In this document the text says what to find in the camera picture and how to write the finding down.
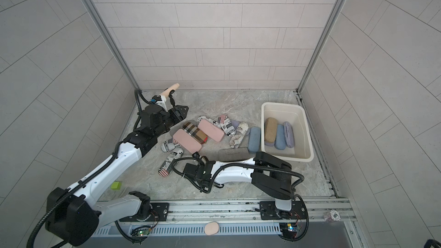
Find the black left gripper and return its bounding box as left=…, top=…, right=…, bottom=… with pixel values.
left=153, top=104, right=188, bottom=139

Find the light grey rectangular glasses case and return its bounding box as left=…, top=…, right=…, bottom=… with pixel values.
left=218, top=148, right=251, bottom=163

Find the blue fabric glasses case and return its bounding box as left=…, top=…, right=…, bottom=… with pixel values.
left=274, top=124, right=287, bottom=150

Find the tan fabric glasses case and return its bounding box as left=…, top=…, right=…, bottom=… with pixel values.
left=264, top=117, right=278, bottom=142

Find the cream plastic storage box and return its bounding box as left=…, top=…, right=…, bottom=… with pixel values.
left=261, top=102, right=314, bottom=162

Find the purple fabric glasses case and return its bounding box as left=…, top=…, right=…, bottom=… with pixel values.
left=264, top=141, right=275, bottom=147

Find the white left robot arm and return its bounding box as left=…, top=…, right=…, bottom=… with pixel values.
left=26, top=104, right=189, bottom=248

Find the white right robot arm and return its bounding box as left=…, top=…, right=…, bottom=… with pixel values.
left=171, top=152, right=310, bottom=242

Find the pink glasses case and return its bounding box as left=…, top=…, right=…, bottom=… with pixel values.
left=198, top=120, right=225, bottom=142
left=173, top=129, right=202, bottom=154

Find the brown plaid glasses case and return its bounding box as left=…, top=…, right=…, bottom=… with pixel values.
left=182, top=122, right=208, bottom=144

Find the map print glasses case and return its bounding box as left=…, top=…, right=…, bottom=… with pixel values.
left=229, top=122, right=249, bottom=149

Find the black microphone stand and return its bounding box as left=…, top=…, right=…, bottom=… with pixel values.
left=168, top=89, right=176, bottom=108

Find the beige microphone head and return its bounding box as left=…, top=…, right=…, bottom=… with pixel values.
left=160, top=83, right=180, bottom=101

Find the pink oval eraser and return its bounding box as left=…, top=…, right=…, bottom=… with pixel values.
left=204, top=222, right=220, bottom=236

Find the green small block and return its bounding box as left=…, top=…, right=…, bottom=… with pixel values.
left=110, top=181, right=122, bottom=191

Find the left circuit board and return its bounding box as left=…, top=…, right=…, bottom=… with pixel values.
left=130, top=226, right=151, bottom=238

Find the circuit board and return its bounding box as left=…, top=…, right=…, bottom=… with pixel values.
left=279, top=223, right=299, bottom=239
left=130, top=226, right=151, bottom=238

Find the right circuit board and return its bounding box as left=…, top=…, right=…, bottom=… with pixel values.
left=279, top=223, right=299, bottom=239

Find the aluminium rail frame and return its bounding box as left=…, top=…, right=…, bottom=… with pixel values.
left=67, top=197, right=357, bottom=228

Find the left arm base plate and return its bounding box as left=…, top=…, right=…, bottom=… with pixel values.
left=119, top=203, right=170, bottom=222

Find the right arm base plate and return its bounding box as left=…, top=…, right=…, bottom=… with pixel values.
left=258, top=200, right=308, bottom=220

